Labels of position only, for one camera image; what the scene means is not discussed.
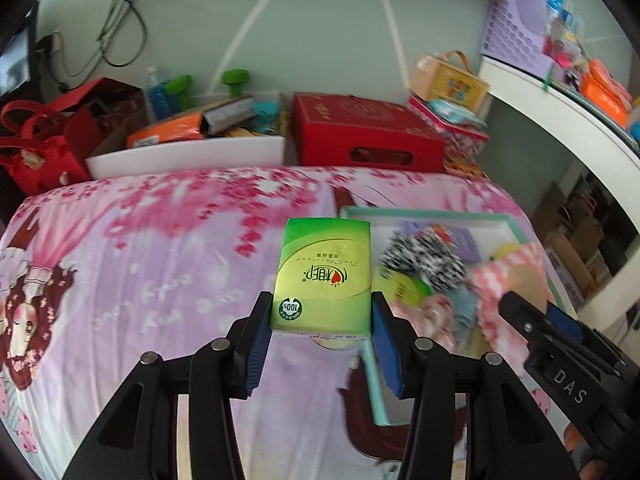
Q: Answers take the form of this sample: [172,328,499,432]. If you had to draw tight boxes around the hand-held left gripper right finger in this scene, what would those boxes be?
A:
[370,292,576,480]

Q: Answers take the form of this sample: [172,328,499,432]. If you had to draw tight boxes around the white desk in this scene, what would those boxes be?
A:
[480,55,640,281]

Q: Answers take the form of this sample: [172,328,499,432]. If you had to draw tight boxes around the blue liquid plastic bottle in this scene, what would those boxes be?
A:
[146,66,173,123]

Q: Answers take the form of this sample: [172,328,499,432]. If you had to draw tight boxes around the white storage box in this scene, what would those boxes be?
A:
[85,91,287,180]

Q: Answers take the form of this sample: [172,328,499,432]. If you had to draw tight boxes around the blue face mask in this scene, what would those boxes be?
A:
[445,285,481,331]

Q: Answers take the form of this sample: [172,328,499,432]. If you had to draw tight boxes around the pink lace cloth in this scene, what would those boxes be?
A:
[395,292,458,351]

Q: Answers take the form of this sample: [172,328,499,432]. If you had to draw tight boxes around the wall power socket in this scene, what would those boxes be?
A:
[36,32,65,58]

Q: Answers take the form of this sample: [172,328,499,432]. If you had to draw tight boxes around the orange cardboard box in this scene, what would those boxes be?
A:
[126,110,211,150]

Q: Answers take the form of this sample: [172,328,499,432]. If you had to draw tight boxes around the orange pouch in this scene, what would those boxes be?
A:
[580,59,632,128]

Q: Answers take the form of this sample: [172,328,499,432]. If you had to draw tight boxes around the green tissue pack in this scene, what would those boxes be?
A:
[269,217,373,338]
[375,266,432,306]

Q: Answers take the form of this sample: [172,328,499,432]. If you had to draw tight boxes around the green dumbbell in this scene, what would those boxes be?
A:
[167,75,194,110]
[221,68,252,99]

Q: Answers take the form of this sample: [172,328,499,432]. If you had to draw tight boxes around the yellow gift bag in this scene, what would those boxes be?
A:
[411,50,490,116]

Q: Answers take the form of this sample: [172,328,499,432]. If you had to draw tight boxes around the red paper gift bag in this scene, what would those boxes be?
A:
[47,77,148,161]

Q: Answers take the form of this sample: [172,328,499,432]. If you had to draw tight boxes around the black cable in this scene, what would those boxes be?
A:
[102,0,150,68]

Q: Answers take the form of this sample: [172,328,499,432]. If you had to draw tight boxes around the purple perforated basket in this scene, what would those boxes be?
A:
[479,0,556,78]

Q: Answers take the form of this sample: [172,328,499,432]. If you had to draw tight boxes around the red cardboard box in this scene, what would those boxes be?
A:
[291,91,447,173]

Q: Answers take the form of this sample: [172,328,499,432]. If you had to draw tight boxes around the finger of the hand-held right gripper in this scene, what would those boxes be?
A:
[546,301,624,377]
[498,291,552,357]

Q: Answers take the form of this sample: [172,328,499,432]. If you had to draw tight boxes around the teal rimmed white tray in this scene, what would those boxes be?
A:
[340,205,576,428]

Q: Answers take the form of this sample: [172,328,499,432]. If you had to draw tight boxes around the brown cardboard boxes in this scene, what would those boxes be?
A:
[532,175,636,306]

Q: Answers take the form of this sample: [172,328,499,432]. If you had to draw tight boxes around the printed cartoon blanket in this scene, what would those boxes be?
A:
[0,165,601,480]

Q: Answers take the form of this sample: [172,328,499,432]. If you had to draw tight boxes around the black and white spotted cloth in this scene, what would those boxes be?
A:
[380,230,466,291]

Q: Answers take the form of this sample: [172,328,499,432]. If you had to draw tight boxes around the pack of blue masks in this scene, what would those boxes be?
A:
[429,99,488,128]

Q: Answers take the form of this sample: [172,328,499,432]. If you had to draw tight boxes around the red felt handbag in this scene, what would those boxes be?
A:
[0,100,93,196]

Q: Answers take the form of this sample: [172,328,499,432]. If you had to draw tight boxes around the red patterned box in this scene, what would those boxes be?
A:
[407,95,491,178]

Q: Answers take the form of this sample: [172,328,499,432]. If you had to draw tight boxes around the pink and white fluffy towel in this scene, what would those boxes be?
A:
[467,242,556,351]

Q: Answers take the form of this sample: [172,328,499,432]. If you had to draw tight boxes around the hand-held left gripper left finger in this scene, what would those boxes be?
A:
[62,290,275,480]

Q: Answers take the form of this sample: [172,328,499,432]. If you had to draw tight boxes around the purple baby wipes pack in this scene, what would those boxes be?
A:
[400,220,476,261]

